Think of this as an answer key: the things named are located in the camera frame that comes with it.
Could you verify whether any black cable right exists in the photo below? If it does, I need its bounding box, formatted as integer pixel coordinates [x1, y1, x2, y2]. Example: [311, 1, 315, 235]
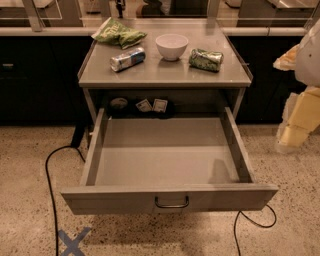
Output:
[233, 204, 278, 256]

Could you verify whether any black cable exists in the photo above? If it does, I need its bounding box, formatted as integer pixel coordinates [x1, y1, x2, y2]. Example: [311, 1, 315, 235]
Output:
[44, 145, 86, 256]
[233, 204, 278, 256]

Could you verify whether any silver blue soda can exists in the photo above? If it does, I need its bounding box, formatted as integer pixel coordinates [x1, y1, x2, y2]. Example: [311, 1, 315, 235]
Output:
[110, 47, 146, 72]

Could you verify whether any black cable left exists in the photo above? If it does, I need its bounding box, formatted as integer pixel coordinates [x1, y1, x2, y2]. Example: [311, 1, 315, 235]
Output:
[44, 145, 86, 256]

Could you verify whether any round grey object under cabinet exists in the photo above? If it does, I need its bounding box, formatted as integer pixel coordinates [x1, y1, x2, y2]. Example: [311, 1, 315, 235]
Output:
[109, 97, 128, 111]

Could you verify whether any green chip bag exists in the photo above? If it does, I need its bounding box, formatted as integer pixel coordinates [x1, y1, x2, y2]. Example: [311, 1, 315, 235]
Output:
[92, 18, 147, 49]

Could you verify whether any blue tape cross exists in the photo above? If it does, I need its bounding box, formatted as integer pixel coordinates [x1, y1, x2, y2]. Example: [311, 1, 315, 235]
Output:
[58, 227, 91, 256]

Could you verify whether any green crushed soda can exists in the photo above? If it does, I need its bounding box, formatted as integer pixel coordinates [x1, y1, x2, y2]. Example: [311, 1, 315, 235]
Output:
[189, 48, 224, 72]

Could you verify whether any grey top drawer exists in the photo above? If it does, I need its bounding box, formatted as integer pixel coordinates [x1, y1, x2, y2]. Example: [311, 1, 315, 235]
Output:
[61, 110, 278, 215]

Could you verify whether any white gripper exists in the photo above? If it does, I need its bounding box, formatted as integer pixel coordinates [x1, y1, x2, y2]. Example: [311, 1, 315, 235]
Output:
[273, 20, 320, 153]

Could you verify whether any white bowl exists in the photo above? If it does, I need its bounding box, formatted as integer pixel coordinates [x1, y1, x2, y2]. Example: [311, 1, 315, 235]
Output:
[156, 34, 189, 61]

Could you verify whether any grey metal cabinet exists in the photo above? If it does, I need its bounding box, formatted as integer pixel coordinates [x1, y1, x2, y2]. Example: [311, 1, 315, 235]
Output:
[78, 18, 252, 118]

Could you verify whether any black drawer handle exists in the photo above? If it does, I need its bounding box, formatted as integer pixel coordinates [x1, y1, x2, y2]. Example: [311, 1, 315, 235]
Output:
[154, 196, 189, 209]

